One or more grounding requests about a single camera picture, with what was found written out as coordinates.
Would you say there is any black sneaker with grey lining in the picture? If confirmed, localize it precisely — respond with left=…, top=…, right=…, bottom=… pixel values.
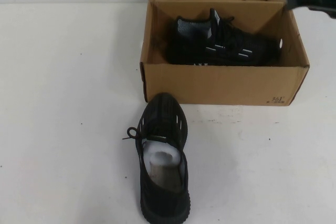
left=164, top=8, right=283, bottom=67

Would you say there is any brown cardboard shoe box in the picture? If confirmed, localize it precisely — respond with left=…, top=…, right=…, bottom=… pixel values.
left=138, top=0, right=310, bottom=107

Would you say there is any white foam shoe insert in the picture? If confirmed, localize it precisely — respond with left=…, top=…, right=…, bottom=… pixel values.
left=143, top=140, right=184, bottom=168

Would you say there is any black sneaker with looped lace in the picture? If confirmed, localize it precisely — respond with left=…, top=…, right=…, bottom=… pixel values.
left=121, top=92, right=190, bottom=224

